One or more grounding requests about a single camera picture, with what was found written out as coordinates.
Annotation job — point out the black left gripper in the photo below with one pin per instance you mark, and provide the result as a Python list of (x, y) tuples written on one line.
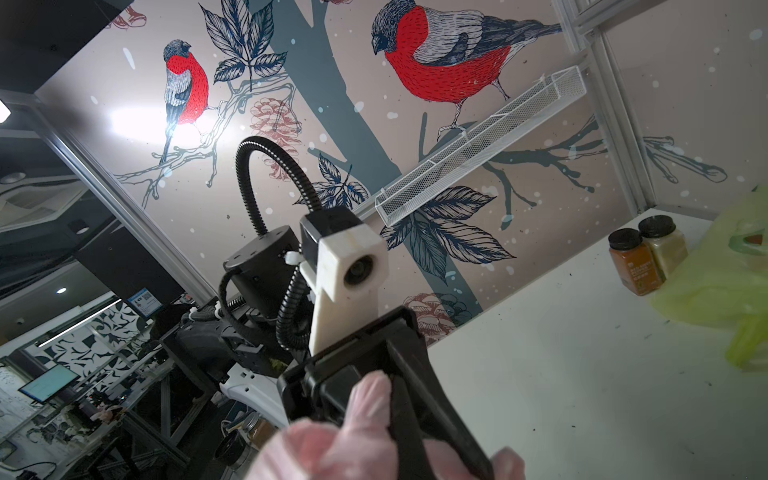
[(319, 388)]

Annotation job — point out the pink plastic bag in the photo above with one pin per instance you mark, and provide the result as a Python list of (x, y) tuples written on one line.
[(361, 448)]

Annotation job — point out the green avocado print plastic bag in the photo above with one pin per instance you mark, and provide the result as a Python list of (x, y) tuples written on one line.
[(723, 282)]

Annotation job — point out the brown spice jar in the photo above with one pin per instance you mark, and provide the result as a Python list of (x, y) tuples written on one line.
[(634, 261)]

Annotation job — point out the light spice jar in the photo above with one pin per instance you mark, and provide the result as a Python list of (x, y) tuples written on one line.
[(665, 241)]

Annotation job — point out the monitor screen in background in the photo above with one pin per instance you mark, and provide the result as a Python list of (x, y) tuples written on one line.
[(49, 384)]

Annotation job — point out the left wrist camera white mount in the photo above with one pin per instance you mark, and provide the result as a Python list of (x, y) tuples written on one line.
[(344, 262)]

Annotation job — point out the white wire mesh shelf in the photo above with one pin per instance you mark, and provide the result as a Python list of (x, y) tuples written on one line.
[(479, 144)]

